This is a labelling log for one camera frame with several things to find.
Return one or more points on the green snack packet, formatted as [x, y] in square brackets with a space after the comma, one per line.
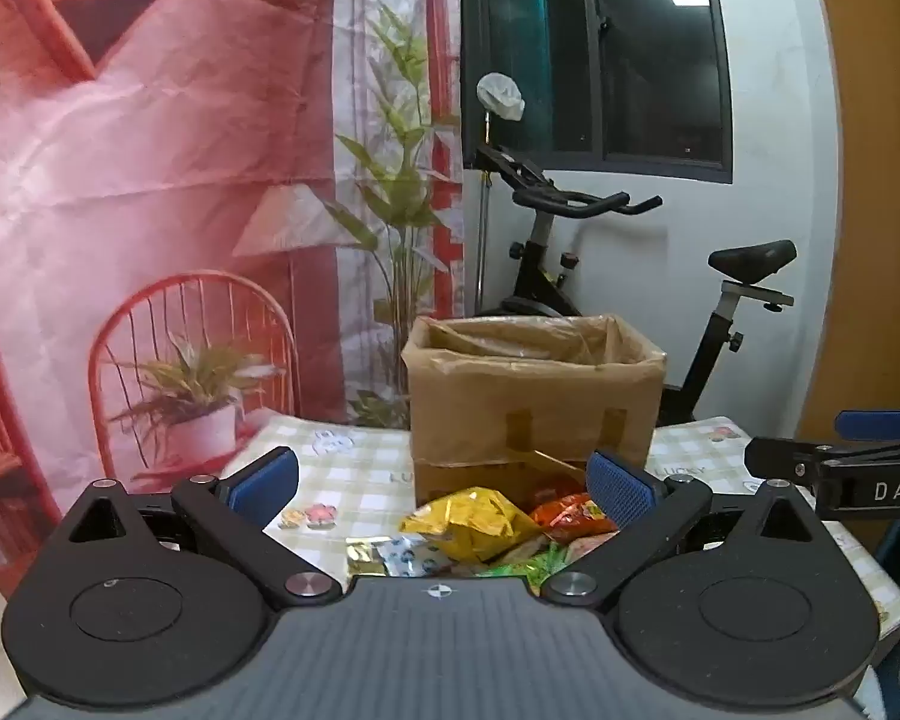
[525, 566]

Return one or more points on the blue white patterned packet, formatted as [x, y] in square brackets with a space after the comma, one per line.
[416, 556]

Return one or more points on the yellow snack packet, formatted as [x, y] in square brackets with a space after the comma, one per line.
[472, 521]

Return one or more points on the gold foil packet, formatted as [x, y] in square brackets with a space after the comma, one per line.
[361, 556]

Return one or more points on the brown tape strip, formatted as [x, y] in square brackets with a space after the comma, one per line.
[523, 435]
[615, 431]

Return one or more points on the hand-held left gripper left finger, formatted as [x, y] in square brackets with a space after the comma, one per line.
[266, 484]

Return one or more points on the black exercise bike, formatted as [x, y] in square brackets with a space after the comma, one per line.
[750, 259]

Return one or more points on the orange snack packet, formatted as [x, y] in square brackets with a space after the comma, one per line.
[570, 517]

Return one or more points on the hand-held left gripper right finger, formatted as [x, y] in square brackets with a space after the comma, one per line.
[622, 491]

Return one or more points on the dark window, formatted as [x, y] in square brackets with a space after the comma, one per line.
[645, 52]

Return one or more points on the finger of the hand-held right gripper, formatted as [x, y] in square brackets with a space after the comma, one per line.
[780, 459]
[874, 424]

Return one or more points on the metal pole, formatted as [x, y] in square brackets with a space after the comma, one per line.
[484, 240]

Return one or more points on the wooden door panel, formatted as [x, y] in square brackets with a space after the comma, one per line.
[885, 202]

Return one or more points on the red metal chair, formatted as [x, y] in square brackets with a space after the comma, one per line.
[157, 127]

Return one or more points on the checked tablecloth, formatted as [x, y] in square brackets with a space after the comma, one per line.
[360, 480]

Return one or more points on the white plastic bag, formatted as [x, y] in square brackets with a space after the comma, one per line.
[500, 96]

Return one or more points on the brown cardboard box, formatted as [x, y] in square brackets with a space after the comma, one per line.
[495, 420]

